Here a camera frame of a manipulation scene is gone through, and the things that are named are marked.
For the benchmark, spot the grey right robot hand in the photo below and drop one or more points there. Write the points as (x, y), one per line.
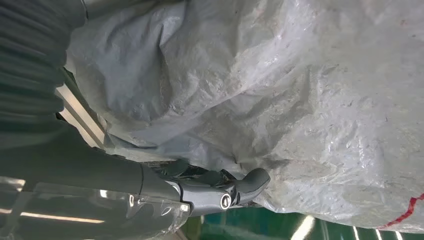
(82, 179)

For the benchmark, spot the green conveyor belt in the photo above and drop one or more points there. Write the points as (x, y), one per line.
(265, 225)

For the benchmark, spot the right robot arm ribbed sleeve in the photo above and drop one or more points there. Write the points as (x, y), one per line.
(30, 66)

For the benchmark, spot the silver conveyor side rail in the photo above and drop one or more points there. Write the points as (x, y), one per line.
(81, 117)

